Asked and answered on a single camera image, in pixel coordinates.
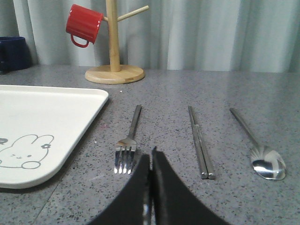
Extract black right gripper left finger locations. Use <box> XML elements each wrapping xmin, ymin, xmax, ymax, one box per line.
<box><xmin>89</xmin><ymin>154</ymin><xmax>150</xmax><ymax>225</ymax></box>

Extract dark blue mug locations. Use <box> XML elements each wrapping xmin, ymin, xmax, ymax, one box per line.
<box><xmin>0</xmin><ymin>37</ymin><xmax>32</xmax><ymax>71</ymax></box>

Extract silver spoon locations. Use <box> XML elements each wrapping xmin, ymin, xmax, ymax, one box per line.
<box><xmin>230</xmin><ymin>108</ymin><xmax>287</xmax><ymax>181</ymax></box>

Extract cream rabbit serving tray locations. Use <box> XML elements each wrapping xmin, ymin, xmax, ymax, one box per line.
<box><xmin>0</xmin><ymin>85</ymin><xmax>108</xmax><ymax>189</ymax></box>

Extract wooden mug tree stand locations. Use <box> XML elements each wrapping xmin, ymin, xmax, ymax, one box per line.
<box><xmin>85</xmin><ymin>0</ymin><xmax>149</xmax><ymax>84</ymax></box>

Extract silver chopstick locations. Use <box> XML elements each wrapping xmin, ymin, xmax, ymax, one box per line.
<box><xmin>188</xmin><ymin>106</ymin><xmax>208</xmax><ymax>179</ymax></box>
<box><xmin>192</xmin><ymin>108</ymin><xmax>216</xmax><ymax>180</ymax></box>

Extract silver fork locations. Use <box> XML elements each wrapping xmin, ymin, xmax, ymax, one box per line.
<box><xmin>114</xmin><ymin>105</ymin><xmax>142</xmax><ymax>174</ymax></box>

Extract red mug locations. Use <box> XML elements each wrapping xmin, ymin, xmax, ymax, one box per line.
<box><xmin>66</xmin><ymin>4</ymin><xmax>104</xmax><ymax>48</ymax></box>

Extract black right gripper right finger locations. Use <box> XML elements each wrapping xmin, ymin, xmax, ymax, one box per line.
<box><xmin>152</xmin><ymin>147</ymin><xmax>228</xmax><ymax>225</ymax></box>

